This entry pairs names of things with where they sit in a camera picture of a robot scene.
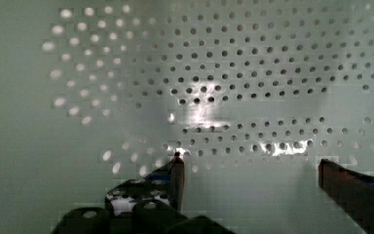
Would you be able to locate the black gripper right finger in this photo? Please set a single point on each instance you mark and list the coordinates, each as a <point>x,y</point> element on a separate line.
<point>353,192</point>

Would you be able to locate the green plastic strainer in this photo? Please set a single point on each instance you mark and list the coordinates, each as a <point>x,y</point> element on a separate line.
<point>251,93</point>

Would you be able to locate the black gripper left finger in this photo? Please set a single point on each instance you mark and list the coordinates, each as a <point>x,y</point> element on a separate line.
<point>149,205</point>

